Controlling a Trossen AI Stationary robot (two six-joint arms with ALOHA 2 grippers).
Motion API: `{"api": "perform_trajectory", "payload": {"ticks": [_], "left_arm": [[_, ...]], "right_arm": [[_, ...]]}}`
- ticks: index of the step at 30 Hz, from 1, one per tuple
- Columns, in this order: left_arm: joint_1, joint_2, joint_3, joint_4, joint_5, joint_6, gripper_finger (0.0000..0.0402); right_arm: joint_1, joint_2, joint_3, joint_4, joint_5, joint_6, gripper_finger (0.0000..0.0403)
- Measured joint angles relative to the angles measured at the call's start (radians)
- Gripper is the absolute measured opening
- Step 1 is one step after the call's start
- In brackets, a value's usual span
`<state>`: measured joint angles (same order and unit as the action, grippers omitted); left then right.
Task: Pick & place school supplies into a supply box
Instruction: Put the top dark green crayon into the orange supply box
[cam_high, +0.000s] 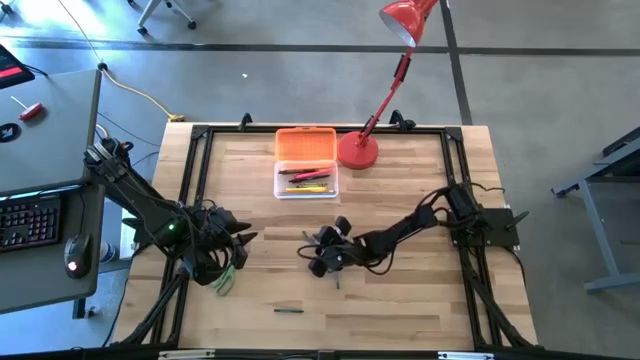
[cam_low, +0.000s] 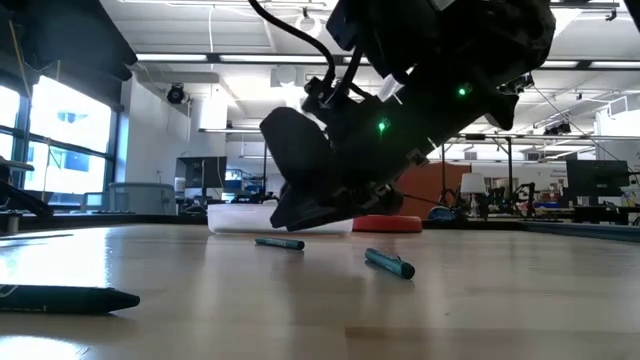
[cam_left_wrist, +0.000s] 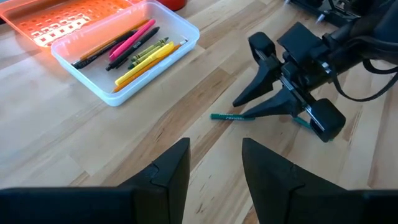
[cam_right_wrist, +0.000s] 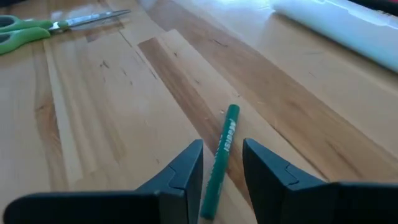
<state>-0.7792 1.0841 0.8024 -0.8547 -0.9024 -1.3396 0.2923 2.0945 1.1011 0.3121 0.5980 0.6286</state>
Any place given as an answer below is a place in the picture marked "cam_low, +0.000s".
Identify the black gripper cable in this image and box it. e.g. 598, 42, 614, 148
247, 0, 337, 101

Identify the black computer monitor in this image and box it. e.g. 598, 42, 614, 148
175, 155, 228, 201
566, 159, 630, 206

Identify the white-shaded table lamp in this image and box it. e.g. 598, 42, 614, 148
459, 172, 487, 211

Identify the grey storage bin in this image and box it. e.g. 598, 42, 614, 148
108, 182, 177, 216

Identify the orange partition panel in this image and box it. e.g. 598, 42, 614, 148
397, 160, 471, 219

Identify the red desk lamp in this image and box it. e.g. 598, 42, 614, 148
352, 214, 424, 234

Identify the white cable coil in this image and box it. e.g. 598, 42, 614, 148
294, 13, 325, 39

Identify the green marker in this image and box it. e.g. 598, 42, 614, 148
363, 248, 417, 281

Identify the orange-lidded clear plastic box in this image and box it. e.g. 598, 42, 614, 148
206, 202, 355, 236

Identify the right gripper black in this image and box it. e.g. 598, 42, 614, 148
259, 74, 521, 233

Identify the dark green crayon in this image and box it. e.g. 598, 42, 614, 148
254, 236, 306, 251
0, 284, 141, 316

